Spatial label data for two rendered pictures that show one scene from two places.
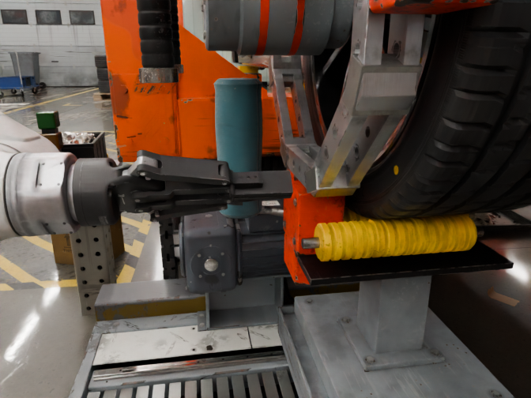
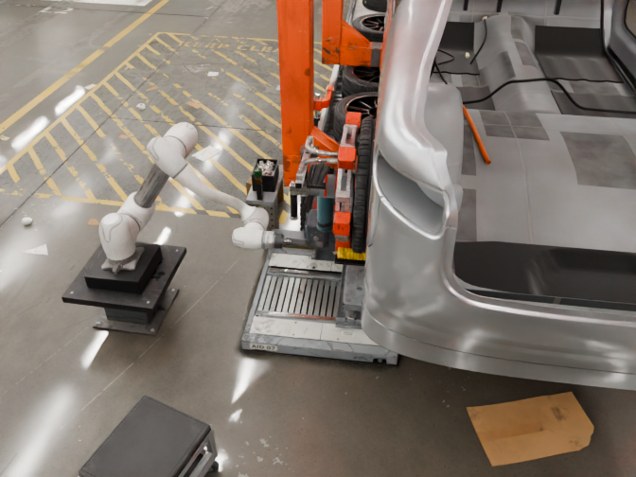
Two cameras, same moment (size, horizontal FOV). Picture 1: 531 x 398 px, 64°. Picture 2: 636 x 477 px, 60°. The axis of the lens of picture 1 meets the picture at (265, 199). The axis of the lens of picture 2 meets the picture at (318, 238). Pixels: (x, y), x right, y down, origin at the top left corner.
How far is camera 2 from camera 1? 2.26 m
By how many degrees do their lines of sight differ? 25
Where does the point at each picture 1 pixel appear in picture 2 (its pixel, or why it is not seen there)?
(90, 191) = (277, 243)
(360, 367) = (356, 288)
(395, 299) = not seen: hidden behind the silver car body
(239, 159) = (323, 215)
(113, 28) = (286, 138)
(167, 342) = (297, 261)
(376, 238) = (353, 256)
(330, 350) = (349, 279)
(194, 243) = (309, 230)
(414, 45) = not seen: hidden behind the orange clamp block
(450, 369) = not seen: hidden behind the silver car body
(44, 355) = (248, 256)
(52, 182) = (270, 241)
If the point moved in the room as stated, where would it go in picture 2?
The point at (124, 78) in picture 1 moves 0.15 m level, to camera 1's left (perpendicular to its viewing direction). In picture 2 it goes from (289, 157) to (264, 153)
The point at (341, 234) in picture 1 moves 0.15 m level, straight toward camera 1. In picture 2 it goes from (343, 252) to (329, 270)
